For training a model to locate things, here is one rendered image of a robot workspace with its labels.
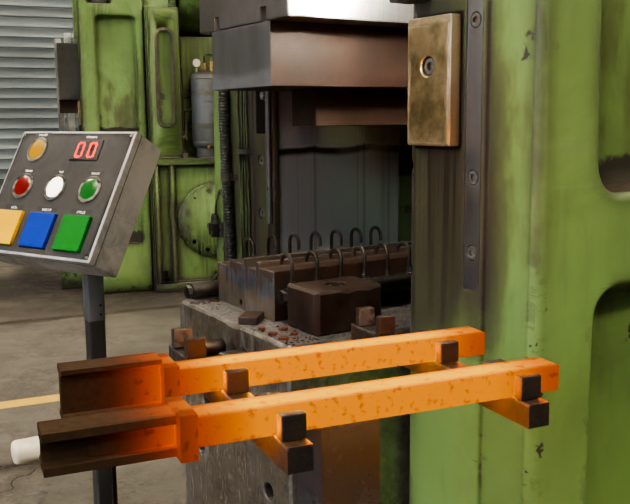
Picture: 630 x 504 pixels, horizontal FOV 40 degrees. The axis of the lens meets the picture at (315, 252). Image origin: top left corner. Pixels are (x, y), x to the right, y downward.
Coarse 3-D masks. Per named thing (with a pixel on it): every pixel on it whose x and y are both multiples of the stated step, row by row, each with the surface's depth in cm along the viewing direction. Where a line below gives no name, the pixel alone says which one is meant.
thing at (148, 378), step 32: (256, 352) 78; (288, 352) 78; (320, 352) 78; (352, 352) 79; (384, 352) 80; (416, 352) 82; (480, 352) 85; (64, 384) 70; (96, 384) 71; (128, 384) 72; (160, 384) 73; (192, 384) 73; (256, 384) 76; (64, 416) 70
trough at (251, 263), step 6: (372, 246) 153; (390, 246) 155; (318, 252) 148; (324, 252) 148; (336, 252) 150; (342, 252) 150; (252, 258) 141; (258, 258) 142; (264, 258) 142; (270, 258) 143; (276, 258) 143; (252, 264) 141
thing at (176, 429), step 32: (352, 384) 68; (384, 384) 68; (416, 384) 68; (448, 384) 69; (480, 384) 70; (512, 384) 72; (544, 384) 73; (96, 416) 60; (128, 416) 60; (160, 416) 60; (192, 416) 60; (224, 416) 62; (256, 416) 63; (320, 416) 65; (352, 416) 66; (384, 416) 67; (64, 448) 59; (96, 448) 59; (128, 448) 60; (160, 448) 61; (192, 448) 60
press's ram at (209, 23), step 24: (216, 0) 141; (240, 0) 134; (264, 0) 128; (288, 0) 123; (312, 0) 125; (336, 0) 127; (360, 0) 129; (384, 0) 131; (216, 24) 143; (240, 24) 135; (360, 24) 134; (384, 24) 135
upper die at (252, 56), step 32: (224, 32) 140; (256, 32) 131; (288, 32) 129; (320, 32) 132; (352, 32) 135; (384, 32) 138; (224, 64) 141; (256, 64) 132; (288, 64) 130; (320, 64) 133; (352, 64) 136; (384, 64) 139
